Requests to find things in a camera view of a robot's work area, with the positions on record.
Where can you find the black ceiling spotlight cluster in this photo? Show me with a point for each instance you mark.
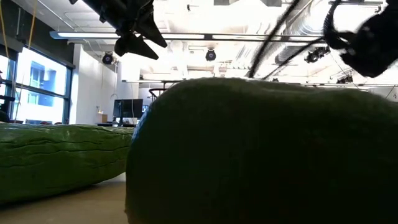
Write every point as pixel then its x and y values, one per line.
pixel 317 53
pixel 345 79

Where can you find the silver ventilation duct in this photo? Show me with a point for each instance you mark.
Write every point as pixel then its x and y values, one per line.
pixel 308 21

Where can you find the dark red grape bunch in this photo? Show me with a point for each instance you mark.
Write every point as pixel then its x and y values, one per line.
pixel 46 123

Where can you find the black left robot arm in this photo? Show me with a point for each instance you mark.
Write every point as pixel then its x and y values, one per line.
pixel 93 6

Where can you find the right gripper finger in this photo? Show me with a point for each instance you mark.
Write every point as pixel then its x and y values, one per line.
pixel 276 35
pixel 293 59

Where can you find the green cucumber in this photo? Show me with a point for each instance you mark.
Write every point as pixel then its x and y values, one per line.
pixel 62 155

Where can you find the large office window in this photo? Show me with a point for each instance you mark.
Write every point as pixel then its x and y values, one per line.
pixel 40 93

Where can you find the dark green avocado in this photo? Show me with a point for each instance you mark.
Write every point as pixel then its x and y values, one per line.
pixel 264 155

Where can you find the small cardboard box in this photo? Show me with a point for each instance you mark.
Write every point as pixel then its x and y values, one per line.
pixel 103 118

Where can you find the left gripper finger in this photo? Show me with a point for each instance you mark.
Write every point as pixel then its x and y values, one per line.
pixel 130 45
pixel 150 31

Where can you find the black computer monitor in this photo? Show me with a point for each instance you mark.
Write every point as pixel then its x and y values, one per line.
pixel 127 107

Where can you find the black ceiling dome camera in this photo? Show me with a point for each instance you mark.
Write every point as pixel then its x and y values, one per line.
pixel 108 58
pixel 211 55

